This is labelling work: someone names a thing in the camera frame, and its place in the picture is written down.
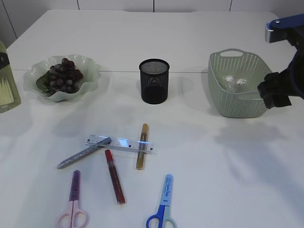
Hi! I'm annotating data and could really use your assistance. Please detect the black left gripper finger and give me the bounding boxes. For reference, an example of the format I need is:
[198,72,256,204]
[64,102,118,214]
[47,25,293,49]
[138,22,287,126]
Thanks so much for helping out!
[0,52,10,70]

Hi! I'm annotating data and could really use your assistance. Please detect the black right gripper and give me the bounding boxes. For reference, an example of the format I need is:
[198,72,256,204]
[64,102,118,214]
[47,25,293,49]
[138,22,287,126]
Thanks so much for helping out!
[257,71,294,109]

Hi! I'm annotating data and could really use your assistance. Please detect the yellow tea plastic bottle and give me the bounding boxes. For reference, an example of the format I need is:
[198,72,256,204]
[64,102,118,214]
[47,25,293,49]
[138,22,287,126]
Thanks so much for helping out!
[0,42,21,113]

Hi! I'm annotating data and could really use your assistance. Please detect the clear plastic sheet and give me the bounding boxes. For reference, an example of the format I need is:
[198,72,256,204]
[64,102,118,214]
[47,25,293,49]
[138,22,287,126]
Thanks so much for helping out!
[222,75,247,93]

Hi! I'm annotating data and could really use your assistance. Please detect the dark purple grape bunch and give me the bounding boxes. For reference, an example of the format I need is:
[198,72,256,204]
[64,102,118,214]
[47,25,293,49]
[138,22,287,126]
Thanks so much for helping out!
[36,58,84,96]

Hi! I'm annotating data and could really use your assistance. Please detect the green plastic woven basket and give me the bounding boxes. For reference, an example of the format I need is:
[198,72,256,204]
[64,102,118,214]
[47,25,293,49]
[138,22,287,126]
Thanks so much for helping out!
[208,48,271,118]

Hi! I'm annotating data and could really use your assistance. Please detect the green wavy glass plate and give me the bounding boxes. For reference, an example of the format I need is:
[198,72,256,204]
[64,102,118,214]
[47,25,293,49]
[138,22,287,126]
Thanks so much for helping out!
[23,54,100,102]

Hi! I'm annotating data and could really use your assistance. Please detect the black mesh pen holder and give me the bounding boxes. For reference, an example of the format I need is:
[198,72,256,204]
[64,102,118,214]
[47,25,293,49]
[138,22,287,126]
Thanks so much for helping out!
[139,58,170,105]

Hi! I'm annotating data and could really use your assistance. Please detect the silver glitter pen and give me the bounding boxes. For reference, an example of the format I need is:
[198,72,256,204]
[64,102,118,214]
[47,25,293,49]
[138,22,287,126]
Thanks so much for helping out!
[57,137,112,170]

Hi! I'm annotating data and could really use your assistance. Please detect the gold glitter pen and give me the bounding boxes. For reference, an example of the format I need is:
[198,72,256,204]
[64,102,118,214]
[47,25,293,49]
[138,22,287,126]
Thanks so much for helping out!
[136,123,149,170]

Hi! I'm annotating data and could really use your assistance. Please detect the clear plastic ruler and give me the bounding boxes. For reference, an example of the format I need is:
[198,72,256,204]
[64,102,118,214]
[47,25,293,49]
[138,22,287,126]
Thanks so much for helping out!
[86,135,157,154]

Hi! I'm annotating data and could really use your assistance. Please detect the red glitter pen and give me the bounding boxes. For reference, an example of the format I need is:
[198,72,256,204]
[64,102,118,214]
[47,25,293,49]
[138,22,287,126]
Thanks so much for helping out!
[105,149,125,205]

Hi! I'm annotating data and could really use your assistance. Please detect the pink purple capped scissors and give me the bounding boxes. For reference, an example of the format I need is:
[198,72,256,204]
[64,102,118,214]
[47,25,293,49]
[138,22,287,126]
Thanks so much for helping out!
[56,170,88,228]

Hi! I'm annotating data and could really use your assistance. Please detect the blue capped scissors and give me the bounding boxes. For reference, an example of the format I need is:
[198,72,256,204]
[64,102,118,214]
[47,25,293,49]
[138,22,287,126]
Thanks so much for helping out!
[146,174,177,228]

